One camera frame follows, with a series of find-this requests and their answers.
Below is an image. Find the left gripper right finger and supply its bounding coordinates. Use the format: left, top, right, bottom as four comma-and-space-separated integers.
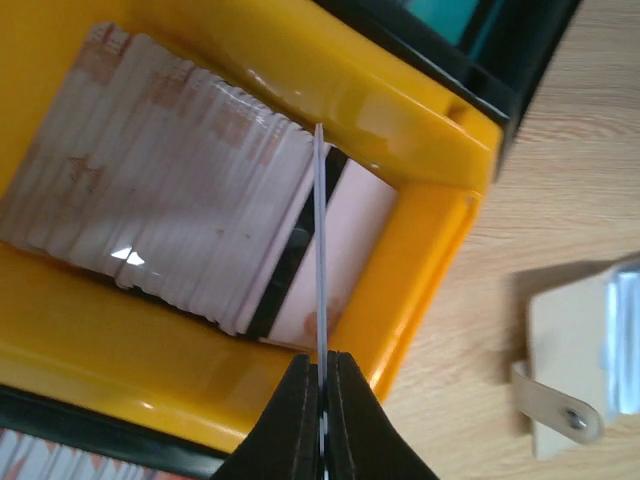
327, 351, 438, 480

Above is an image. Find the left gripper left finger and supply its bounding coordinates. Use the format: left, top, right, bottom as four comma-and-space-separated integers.
212, 354, 320, 480

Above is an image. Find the beige card holder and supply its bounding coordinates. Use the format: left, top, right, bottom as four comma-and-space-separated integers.
510, 255, 639, 460

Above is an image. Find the white credit card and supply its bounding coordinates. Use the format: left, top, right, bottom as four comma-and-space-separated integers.
313, 124, 330, 479

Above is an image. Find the yellow card bin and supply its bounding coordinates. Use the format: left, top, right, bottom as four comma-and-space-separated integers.
1, 1, 502, 451

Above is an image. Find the black bin with red cards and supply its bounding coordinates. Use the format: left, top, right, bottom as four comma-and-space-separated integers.
1, 385, 229, 479

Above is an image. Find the red patterned card stack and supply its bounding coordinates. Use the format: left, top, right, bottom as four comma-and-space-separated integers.
1, 429, 180, 480

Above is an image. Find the white card stack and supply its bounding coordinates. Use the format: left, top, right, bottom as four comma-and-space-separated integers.
1, 23, 396, 350

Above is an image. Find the black bin with teal cards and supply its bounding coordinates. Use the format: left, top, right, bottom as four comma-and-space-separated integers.
319, 0, 581, 166

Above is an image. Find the teal card stack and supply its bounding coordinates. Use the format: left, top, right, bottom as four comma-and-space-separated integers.
399, 0, 505, 59

